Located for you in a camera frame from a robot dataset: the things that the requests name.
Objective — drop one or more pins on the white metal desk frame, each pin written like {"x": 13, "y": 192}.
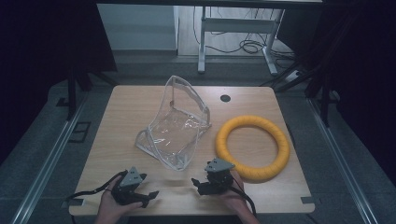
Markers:
{"x": 236, "y": 25}

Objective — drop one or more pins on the dark curtain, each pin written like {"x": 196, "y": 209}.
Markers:
{"x": 37, "y": 62}
{"x": 364, "y": 77}

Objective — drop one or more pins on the black metal stand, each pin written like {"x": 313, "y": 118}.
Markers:
{"x": 72, "y": 93}
{"x": 323, "y": 99}

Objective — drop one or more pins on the person's left hand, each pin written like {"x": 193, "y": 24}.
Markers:
{"x": 109, "y": 205}

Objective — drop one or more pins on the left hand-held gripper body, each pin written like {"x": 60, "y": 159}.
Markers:
{"x": 129, "y": 180}

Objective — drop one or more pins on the black floor bracket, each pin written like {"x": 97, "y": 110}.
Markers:
{"x": 80, "y": 132}

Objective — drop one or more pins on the black round table grommet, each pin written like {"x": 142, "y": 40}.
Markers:
{"x": 225, "y": 98}

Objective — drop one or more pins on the person's right hand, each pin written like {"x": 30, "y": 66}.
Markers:
{"x": 235, "y": 199}

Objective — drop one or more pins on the clear plastic zipper bag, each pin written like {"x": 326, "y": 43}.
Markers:
{"x": 174, "y": 133}

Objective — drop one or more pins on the aluminium floor rail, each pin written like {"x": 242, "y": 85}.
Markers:
{"x": 46, "y": 168}
{"x": 342, "y": 161}

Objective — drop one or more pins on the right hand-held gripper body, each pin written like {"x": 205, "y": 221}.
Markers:
{"x": 218, "y": 174}

